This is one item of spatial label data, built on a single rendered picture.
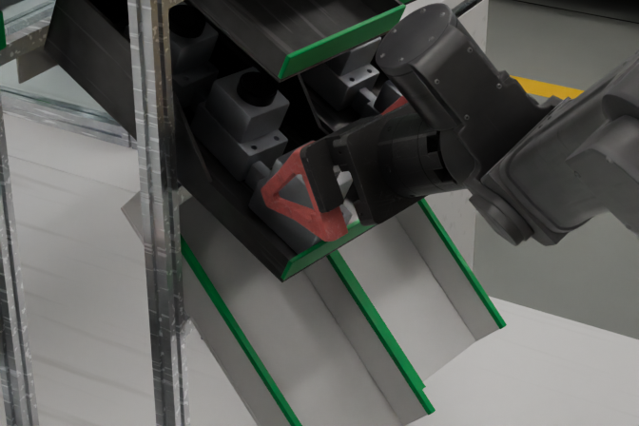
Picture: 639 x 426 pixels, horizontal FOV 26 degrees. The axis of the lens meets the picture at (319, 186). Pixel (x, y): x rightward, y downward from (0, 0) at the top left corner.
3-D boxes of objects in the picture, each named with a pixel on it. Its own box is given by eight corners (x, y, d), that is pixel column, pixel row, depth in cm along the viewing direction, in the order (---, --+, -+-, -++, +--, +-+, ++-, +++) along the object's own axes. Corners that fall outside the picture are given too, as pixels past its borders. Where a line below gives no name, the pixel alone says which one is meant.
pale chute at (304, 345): (404, 425, 119) (435, 410, 116) (304, 503, 110) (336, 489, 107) (229, 153, 121) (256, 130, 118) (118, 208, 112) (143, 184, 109)
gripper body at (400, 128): (324, 141, 94) (405, 124, 88) (415, 94, 101) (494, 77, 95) (356, 229, 95) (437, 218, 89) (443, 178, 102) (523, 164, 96)
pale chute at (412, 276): (476, 340, 131) (507, 324, 127) (392, 405, 122) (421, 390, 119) (316, 93, 133) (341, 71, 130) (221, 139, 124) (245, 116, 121)
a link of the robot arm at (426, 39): (527, 256, 83) (629, 157, 83) (419, 126, 78) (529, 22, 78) (440, 193, 94) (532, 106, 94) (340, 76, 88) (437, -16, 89)
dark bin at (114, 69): (390, 218, 111) (424, 154, 106) (281, 283, 102) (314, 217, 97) (160, 7, 120) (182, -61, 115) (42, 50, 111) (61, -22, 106)
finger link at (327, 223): (226, 164, 98) (318, 145, 91) (293, 131, 103) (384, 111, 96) (259, 252, 99) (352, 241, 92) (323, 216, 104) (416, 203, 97)
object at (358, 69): (369, 97, 122) (397, 37, 117) (338, 112, 119) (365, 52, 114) (303, 38, 125) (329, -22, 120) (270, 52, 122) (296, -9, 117)
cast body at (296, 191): (340, 240, 107) (373, 178, 102) (303, 261, 104) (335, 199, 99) (266, 169, 109) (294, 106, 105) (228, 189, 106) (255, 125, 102)
